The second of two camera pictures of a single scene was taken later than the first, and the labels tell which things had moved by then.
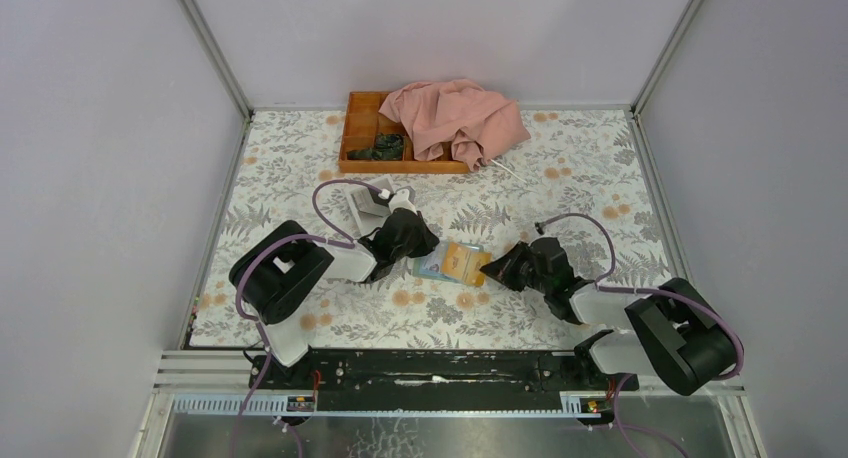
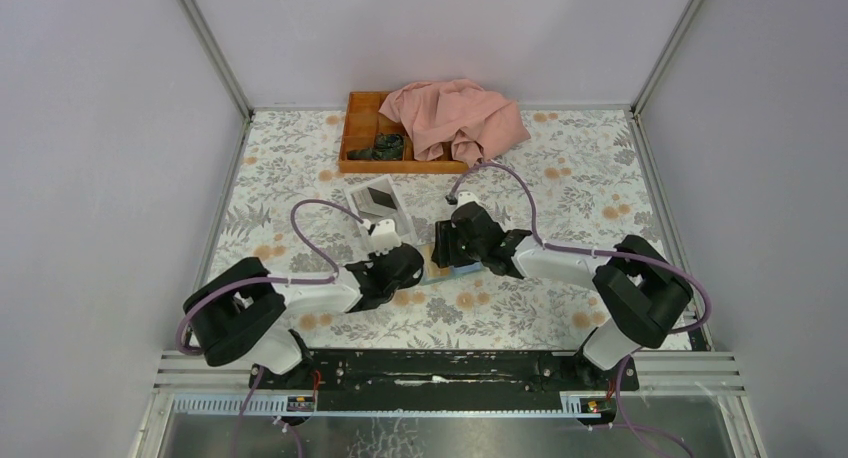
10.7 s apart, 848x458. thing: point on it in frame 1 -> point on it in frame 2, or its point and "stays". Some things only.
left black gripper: (426, 242) -> (374, 258)
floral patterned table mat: (580, 176) stays
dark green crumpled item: (388, 147) stays
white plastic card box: (370, 206) stays
